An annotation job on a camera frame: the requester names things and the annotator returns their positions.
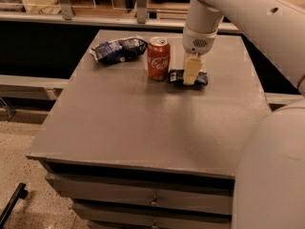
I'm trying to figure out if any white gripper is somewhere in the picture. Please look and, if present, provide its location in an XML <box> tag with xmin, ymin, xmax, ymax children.
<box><xmin>182</xmin><ymin>25</ymin><xmax>217</xmax><ymax>85</ymax></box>

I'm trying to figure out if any blue rxbar blueberry wrapper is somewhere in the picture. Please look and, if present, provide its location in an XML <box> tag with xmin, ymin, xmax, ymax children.
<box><xmin>168</xmin><ymin>69</ymin><xmax>208</xmax><ymax>86</ymax></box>

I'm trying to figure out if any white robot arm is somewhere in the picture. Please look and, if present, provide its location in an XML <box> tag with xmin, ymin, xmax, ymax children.
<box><xmin>183</xmin><ymin>0</ymin><xmax>305</xmax><ymax>229</ymax></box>

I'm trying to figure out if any red coke can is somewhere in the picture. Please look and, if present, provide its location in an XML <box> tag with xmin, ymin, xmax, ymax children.
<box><xmin>147</xmin><ymin>37</ymin><xmax>171</xmax><ymax>81</ymax></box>

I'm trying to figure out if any blue chip bag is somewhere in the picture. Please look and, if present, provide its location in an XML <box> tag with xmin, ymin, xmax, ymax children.
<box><xmin>90</xmin><ymin>36</ymin><xmax>148</xmax><ymax>63</ymax></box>

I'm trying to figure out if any grey cabinet with drawers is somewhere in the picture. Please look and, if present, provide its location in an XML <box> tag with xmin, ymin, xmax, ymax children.
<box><xmin>28</xmin><ymin>35</ymin><xmax>270</xmax><ymax>229</ymax></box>

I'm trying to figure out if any top grey drawer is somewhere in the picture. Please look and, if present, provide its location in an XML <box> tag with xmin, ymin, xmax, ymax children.
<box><xmin>46</xmin><ymin>173</ymin><xmax>233</xmax><ymax>215</ymax></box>

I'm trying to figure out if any grey drawer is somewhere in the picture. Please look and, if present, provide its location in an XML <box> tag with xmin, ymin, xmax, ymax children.
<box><xmin>46</xmin><ymin>173</ymin><xmax>233</xmax><ymax>215</ymax></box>
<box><xmin>72</xmin><ymin>203</ymin><xmax>231</xmax><ymax>229</ymax></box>

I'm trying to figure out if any grey bench left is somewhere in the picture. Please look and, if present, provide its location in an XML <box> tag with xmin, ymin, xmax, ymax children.
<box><xmin>0</xmin><ymin>74</ymin><xmax>69</xmax><ymax>100</ymax></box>

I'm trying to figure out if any black bar left floor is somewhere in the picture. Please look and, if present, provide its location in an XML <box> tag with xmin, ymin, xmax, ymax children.
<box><xmin>0</xmin><ymin>183</ymin><xmax>28</xmax><ymax>229</ymax></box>

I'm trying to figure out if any middle metal bracket post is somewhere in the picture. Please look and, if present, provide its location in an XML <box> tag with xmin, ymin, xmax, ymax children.
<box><xmin>136</xmin><ymin>0</ymin><xmax>147</xmax><ymax>24</ymax></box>

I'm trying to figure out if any metal bracket post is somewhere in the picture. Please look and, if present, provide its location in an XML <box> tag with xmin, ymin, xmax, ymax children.
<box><xmin>59</xmin><ymin>0</ymin><xmax>75</xmax><ymax>20</ymax></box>
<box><xmin>136</xmin><ymin>0</ymin><xmax>147</xmax><ymax>24</ymax></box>

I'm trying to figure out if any left metal bracket post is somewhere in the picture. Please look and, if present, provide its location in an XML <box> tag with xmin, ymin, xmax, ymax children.
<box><xmin>59</xmin><ymin>0</ymin><xmax>75</xmax><ymax>20</ymax></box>

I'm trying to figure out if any grey metal rail counter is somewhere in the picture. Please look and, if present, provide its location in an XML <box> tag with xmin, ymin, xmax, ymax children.
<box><xmin>0</xmin><ymin>10</ymin><xmax>240</xmax><ymax>34</ymax></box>

